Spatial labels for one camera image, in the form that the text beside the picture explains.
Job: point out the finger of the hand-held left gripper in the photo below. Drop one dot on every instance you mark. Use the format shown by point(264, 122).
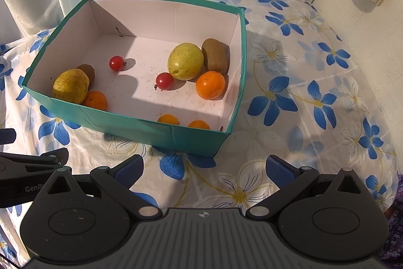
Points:
point(7, 136)
point(28, 160)

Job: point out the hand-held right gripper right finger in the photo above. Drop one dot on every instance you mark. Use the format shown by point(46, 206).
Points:
point(278, 168)

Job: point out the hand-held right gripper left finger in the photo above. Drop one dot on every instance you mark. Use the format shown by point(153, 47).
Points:
point(130, 168)

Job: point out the small orange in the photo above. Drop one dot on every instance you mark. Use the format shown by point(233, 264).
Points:
point(168, 119)

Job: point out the orange mandarin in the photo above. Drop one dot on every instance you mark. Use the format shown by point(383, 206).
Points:
point(210, 85)
point(97, 100)

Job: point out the yellow cherry tomato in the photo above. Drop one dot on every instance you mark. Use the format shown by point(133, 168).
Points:
point(198, 125)

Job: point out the red cherry tomato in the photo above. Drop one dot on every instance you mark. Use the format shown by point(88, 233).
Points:
point(164, 81)
point(116, 63)

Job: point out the brown kiwi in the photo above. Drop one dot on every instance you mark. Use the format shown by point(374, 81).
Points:
point(215, 56)
point(87, 70)

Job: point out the teal cardboard box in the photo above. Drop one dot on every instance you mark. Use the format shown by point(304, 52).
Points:
point(151, 20)

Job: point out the blue floral tablecloth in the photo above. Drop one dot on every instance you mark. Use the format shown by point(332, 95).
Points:
point(299, 117)

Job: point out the purple patterned clothing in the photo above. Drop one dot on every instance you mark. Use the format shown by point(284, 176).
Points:
point(395, 231)

